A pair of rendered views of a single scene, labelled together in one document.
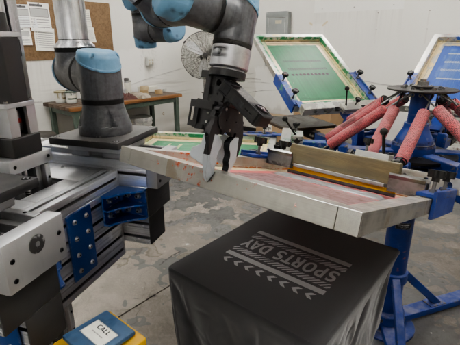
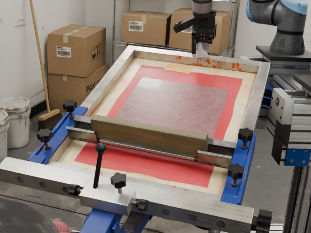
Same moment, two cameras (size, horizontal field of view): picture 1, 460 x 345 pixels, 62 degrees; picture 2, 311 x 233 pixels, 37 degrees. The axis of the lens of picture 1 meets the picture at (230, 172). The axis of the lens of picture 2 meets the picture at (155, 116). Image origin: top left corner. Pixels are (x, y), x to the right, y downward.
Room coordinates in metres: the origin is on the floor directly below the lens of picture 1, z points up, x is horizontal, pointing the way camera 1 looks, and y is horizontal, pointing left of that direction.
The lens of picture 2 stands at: (2.30, -0.82, 1.68)
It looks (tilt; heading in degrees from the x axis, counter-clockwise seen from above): 21 degrees down; 157
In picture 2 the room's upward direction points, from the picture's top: 3 degrees clockwise
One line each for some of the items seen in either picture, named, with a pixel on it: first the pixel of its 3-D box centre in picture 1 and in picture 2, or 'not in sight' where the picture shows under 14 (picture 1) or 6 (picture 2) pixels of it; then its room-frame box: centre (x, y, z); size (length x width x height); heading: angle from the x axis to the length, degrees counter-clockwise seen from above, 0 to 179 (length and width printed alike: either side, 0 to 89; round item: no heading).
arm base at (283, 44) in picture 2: not in sight; (288, 40); (0.64, 0.52, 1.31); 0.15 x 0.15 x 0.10
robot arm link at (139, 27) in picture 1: (147, 31); not in sight; (1.37, 0.28, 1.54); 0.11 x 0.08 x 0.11; 45
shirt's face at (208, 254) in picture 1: (287, 258); not in sight; (0.92, -0.16, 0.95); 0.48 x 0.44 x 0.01; 140
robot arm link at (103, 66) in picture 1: (98, 73); not in sight; (1.12, 0.37, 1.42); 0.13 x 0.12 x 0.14; 45
